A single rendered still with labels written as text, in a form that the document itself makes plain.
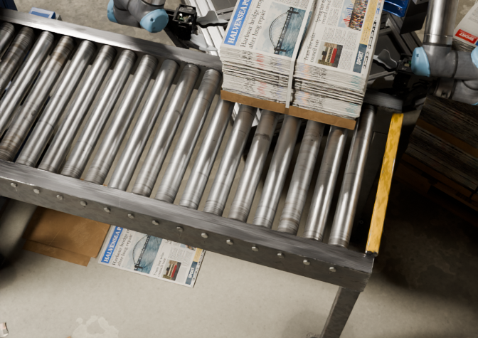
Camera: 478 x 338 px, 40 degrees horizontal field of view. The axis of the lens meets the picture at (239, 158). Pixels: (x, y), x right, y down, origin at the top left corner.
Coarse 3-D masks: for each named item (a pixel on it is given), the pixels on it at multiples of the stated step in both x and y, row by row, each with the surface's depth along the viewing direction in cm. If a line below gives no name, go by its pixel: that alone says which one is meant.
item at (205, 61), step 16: (0, 16) 199; (16, 16) 199; (32, 16) 199; (64, 32) 196; (80, 32) 196; (96, 32) 196; (128, 48) 193; (144, 48) 193; (160, 48) 193; (176, 48) 193; (112, 64) 201; (160, 64) 194; (192, 64) 190; (208, 64) 190; (176, 80) 199; (368, 96) 184; (384, 96) 184; (384, 112) 184; (400, 112) 182; (384, 128) 190
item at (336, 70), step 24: (336, 0) 172; (360, 0) 172; (384, 0) 172; (336, 24) 167; (360, 24) 167; (312, 48) 163; (336, 48) 163; (360, 48) 163; (312, 72) 162; (336, 72) 160; (360, 72) 159; (312, 96) 171; (336, 96) 167; (360, 96) 165
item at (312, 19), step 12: (300, 0) 172; (300, 12) 170; (312, 12) 170; (300, 24) 167; (312, 24) 167; (288, 36) 165; (312, 36) 165; (288, 48) 163; (300, 48) 163; (288, 60) 161; (300, 60) 161; (288, 72) 165; (300, 72) 164; (300, 84) 168
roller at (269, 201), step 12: (288, 120) 180; (300, 120) 181; (288, 132) 177; (276, 144) 177; (288, 144) 175; (276, 156) 174; (288, 156) 174; (276, 168) 171; (288, 168) 174; (276, 180) 169; (264, 192) 168; (276, 192) 168; (264, 204) 166; (276, 204) 167; (264, 216) 164
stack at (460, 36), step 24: (456, 48) 196; (432, 96) 216; (432, 120) 224; (456, 120) 217; (408, 144) 242; (432, 144) 234; (408, 168) 252; (432, 168) 243; (456, 168) 236; (432, 192) 257; (456, 192) 244
